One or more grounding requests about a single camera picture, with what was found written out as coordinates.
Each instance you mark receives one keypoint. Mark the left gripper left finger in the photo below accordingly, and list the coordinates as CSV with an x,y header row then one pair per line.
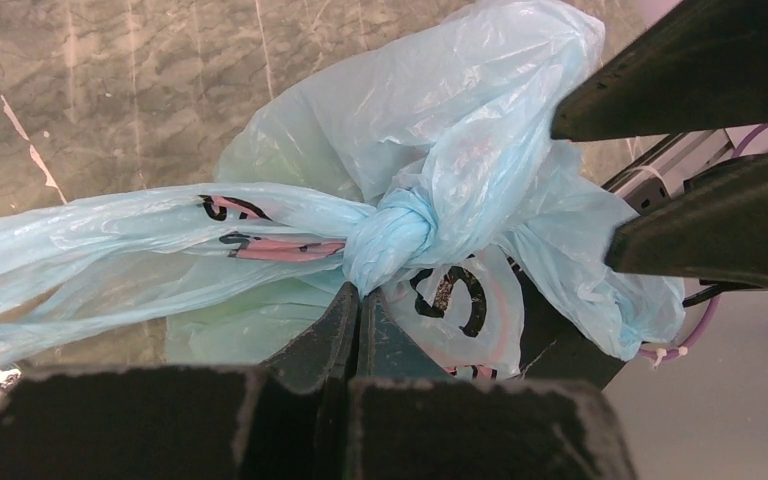
x,y
281,419

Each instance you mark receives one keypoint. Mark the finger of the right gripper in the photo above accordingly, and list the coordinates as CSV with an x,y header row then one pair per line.
x,y
702,66
717,231

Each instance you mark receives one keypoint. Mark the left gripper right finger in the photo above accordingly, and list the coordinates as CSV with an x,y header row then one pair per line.
x,y
407,419

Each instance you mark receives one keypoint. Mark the light blue plastic bag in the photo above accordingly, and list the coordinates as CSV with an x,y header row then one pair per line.
x,y
423,168

